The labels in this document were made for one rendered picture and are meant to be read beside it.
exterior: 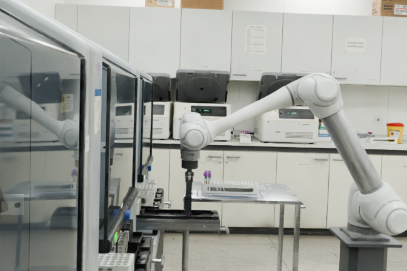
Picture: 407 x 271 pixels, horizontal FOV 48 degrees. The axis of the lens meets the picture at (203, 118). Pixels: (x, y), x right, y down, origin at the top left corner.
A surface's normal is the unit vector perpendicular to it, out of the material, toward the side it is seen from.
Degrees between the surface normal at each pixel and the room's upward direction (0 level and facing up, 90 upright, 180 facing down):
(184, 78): 142
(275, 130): 90
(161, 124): 90
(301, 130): 90
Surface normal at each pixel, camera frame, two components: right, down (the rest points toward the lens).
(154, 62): 0.04, 0.05
